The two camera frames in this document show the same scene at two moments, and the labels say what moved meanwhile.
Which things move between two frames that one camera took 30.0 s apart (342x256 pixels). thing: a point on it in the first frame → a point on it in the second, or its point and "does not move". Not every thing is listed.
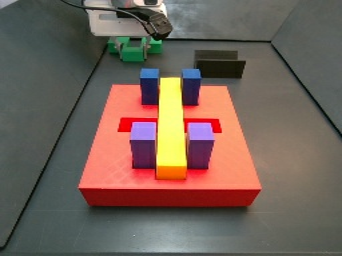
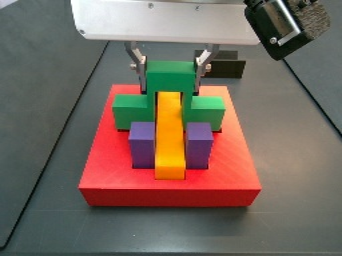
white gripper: x=117 y=23 → x=212 y=22
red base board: x=113 y=184 does not move
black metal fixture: x=220 y=64 does not move
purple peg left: x=144 y=144 does not move
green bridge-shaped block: x=120 y=44 → x=176 y=77
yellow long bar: x=172 y=145 does not move
